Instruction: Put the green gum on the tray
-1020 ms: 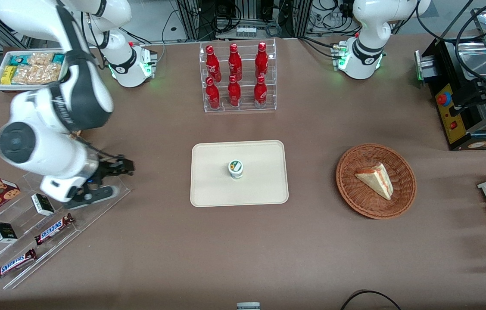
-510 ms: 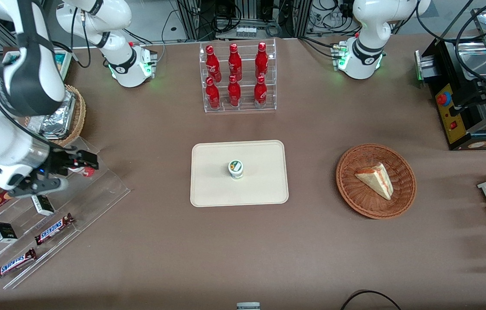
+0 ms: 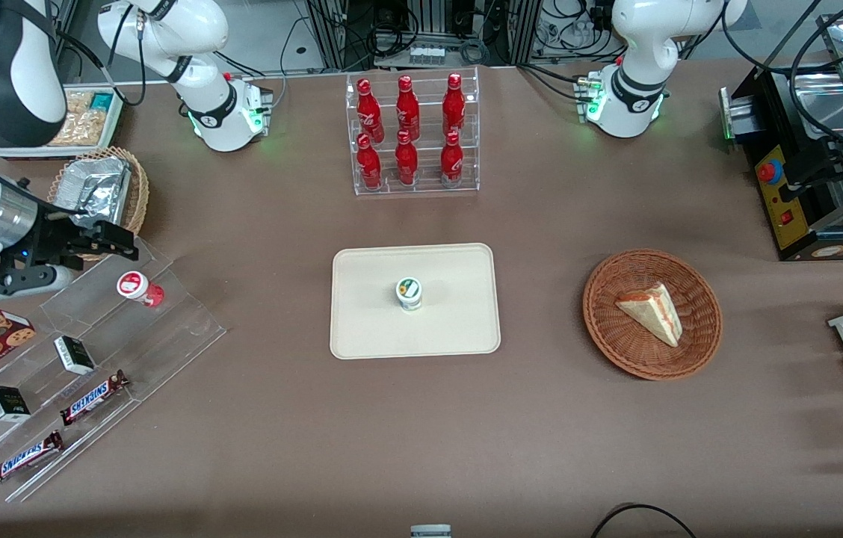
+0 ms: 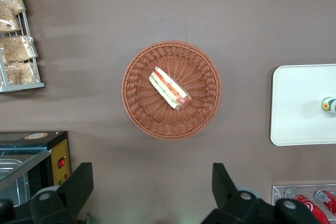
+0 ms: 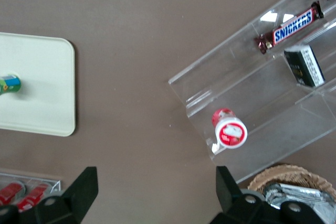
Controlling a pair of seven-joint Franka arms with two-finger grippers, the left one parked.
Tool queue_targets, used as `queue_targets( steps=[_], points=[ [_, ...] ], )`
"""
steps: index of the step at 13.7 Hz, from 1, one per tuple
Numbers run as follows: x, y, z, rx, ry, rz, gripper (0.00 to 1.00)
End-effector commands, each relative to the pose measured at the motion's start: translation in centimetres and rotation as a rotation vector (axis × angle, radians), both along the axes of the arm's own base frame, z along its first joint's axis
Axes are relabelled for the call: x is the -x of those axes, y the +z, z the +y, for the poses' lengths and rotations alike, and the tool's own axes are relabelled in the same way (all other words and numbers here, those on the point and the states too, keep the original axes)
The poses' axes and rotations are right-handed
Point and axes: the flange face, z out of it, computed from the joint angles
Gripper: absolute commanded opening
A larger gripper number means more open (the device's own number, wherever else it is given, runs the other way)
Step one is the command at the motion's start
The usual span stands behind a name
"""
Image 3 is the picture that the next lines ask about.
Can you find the brown round wicker basket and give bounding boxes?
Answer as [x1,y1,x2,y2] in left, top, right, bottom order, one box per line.
[583,249,723,381]

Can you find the light wicker basket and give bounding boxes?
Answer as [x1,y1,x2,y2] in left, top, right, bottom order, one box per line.
[46,146,150,262]

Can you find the Snickers chocolate bar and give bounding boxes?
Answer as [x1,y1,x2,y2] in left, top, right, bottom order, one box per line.
[0,431,65,488]
[59,370,131,427]

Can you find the metal frame with cables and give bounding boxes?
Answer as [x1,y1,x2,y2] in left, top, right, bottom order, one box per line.
[306,0,542,72]

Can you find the white snack bin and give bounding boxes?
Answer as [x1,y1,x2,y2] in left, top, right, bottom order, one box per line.
[0,86,126,160]

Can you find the red cola bottle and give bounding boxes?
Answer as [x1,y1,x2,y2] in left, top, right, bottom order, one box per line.
[396,75,421,139]
[442,72,466,135]
[356,134,383,190]
[395,130,419,186]
[356,78,385,143]
[440,131,464,188]

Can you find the wrapped triangle sandwich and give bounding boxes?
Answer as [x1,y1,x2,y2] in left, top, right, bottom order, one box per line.
[615,282,684,348]

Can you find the cream plastic tray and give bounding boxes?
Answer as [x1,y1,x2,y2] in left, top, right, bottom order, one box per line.
[330,243,502,360]

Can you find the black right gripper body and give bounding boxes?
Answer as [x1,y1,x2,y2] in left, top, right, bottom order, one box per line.
[14,205,105,273]

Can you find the small black box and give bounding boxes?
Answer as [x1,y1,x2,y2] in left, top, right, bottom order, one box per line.
[0,386,31,424]
[54,336,96,376]

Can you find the clear acrylic bottle rack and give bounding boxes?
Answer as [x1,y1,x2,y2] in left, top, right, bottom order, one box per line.
[345,66,481,197]

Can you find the black cable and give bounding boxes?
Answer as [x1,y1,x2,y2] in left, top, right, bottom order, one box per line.
[590,504,699,538]

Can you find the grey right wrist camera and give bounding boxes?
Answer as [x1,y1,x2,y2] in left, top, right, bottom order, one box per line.
[0,263,77,301]

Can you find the green gum bottle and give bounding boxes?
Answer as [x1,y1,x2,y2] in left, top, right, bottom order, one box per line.
[395,277,424,312]

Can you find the silver foil container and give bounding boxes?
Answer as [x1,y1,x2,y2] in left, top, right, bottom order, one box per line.
[54,157,133,229]

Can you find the clear acrylic stepped stand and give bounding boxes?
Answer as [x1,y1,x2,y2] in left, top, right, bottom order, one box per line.
[0,238,228,503]

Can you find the black food warmer cabinet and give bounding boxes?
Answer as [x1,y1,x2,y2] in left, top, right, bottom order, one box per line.
[720,15,843,262]

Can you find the red gum bottle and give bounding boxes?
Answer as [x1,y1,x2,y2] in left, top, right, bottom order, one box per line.
[117,270,166,309]

